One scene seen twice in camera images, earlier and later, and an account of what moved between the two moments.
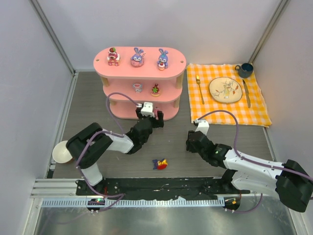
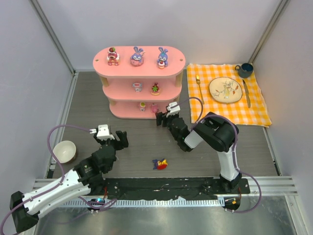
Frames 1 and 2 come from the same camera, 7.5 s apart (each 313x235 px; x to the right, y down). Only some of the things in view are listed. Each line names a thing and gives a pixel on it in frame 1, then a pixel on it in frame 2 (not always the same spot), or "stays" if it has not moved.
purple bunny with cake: (163, 59) stays
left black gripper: (153, 120) → (113, 142)
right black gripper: (194, 141) → (166, 120)
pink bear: (113, 58) stays
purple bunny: (137, 59) stays
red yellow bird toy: (161, 164) stays
